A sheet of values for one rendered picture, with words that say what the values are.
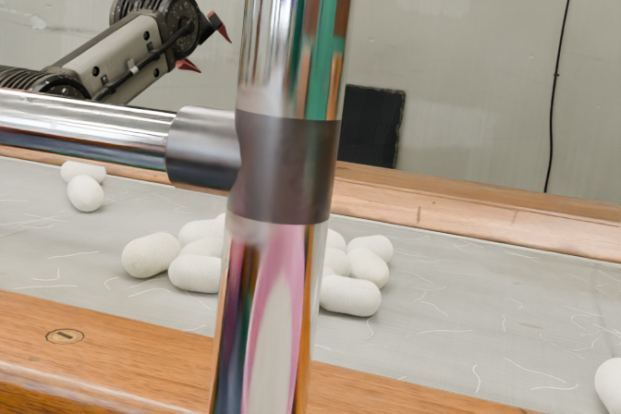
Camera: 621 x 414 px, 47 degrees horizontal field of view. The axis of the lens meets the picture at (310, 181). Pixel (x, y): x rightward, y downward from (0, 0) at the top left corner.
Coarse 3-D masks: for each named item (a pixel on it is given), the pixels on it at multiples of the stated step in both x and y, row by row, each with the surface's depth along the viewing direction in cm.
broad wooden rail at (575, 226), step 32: (32, 160) 61; (64, 160) 61; (352, 192) 55; (384, 192) 55; (416, 192) 55; (448, 192) 56; (480, 192) 57; (512, 192) 59; (416, 224) 53; (448, 224) 53; (480, 224) 52; (512, 224) 52; (544, 224) 52; (576, 224) 52; (608, 224) 51; (576, 256) 50; (608, 256) 50
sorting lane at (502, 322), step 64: (0, 192) 50; (64, 192) 52; (128, 192) 54; (192, 192) 57; (0, 256) 37; (64, 256) 38; (448, 256) 47; (512, 256) 48; (192, 320) 32; (320, 320) 33; (384, 320) 34; (448, 320) 35; (512, 320) 36; (576, 320) 37; (448, 384) 28; (512, 384) 29; (576, 384) 30
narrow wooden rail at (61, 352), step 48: (0, 288) 26; (0, 336) 22; (48, 336) 23; (96, 336) 23; (144, 336) 24; (192, 336) 24; (0, 384) 20; (48, 384) 20; (96, 384) 20; (144, 384) 20; (192, 384) 21; (336, 384) 22; (384, 384) 22
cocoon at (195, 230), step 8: (192, 224) 40; (200, 224) 40; (208, 224) 40; (216, 224) 40; (224, 224) 41; (184, 232) 39; (192, 232) 39; (200, 232) 39; (208, 232) 40; (216, 232) 40; (184, 240) 39; (192, 240) 39
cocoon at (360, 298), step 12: (336, 276) 34; (324, 288) 34; (336, 288) 34; (348, 288) 34; (360, 288) 34; (372, 288) 34; (324, 300) 34; (336, 300) 34; (348, 300) 34; (360, 300) 33; (372, 300) 34; (348, 312) 34; (360, 312) 34; (372, 312) 34
